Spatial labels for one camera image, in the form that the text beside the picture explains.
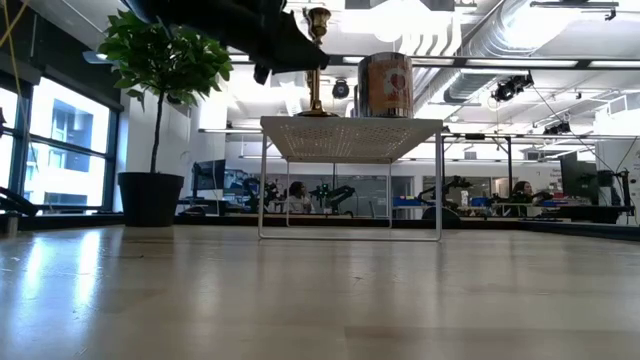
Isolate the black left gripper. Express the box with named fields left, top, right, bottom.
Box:
left=199, top=0, right=332, bottom=86

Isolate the brass candlestick holder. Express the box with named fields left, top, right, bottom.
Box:
left=297, top=6, right=339, bottom=119

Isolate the tin can with silver top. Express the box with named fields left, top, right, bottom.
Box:
left=355, top=51, right=415, bottom=119

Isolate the white perforated metal shelf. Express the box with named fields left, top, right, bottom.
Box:
left=257, top=115, right=445, bottom=243

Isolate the green potted plant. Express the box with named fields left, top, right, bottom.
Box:
left=97, top=9, right=235, bottom=229

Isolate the black background monitor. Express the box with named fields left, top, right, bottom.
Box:
left=192, top=158, right=227, bottom=192
left=559, top=151, right=594, bottom=199

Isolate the person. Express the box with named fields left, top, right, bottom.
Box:
left=285, top=180, right=315, bottom=215
left=509, top=180, right=536, bottom=204

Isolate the black ceiling mounted device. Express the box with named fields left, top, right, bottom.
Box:
left=491, top=73, right=535, bottom=104

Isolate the black background stand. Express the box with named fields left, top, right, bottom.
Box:
left=597, top=168, right=637, bottom=217

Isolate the dark window frame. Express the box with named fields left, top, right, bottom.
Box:
left=0, top=74, right=124, bottom=214

